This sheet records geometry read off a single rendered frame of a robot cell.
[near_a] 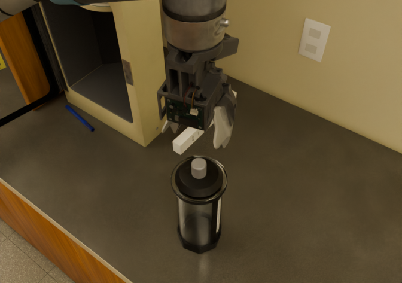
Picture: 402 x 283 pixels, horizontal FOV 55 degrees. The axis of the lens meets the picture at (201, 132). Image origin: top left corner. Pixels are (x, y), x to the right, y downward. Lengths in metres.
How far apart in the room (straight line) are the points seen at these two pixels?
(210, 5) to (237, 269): 0.62
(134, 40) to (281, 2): 0.44
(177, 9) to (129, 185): 0.66
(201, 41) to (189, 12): 0.04
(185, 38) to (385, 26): 0.67
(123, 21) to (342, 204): 0.67
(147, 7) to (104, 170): 0.44
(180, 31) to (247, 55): 0.82
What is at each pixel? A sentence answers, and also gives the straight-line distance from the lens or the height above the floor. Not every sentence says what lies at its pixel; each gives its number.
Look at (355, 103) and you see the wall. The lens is 1.18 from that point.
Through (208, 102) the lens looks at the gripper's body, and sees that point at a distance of 0.50.
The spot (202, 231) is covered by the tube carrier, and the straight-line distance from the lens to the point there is 0.83.
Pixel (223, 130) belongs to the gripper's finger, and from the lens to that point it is 0.59.
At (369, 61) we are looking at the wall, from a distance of 1.10.
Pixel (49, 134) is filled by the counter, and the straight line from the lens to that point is 1.20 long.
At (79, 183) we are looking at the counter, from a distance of 1.06.
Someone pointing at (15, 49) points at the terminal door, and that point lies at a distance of 1.10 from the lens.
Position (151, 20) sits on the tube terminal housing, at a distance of 0.90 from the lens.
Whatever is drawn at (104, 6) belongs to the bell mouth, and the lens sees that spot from 0.92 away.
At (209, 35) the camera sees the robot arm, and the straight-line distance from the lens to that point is 0.46.
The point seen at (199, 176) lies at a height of 1.19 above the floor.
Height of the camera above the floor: 1.77
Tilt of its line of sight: 48 degrees down
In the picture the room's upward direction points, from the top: straight up
